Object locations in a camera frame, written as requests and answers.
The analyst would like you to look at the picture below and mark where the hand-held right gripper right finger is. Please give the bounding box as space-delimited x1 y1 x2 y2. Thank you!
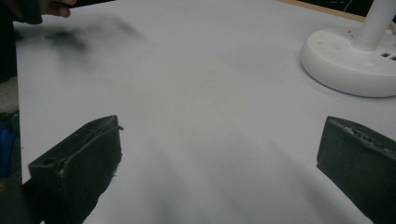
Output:
316 116 396 224

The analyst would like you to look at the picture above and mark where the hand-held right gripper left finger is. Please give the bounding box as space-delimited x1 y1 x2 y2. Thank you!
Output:
28 114 124 224

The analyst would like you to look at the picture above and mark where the blue object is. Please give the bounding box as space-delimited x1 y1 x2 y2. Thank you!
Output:
0 124 17 180

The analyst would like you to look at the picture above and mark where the white round stand base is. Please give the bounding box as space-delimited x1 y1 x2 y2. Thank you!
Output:
300 0 396 98

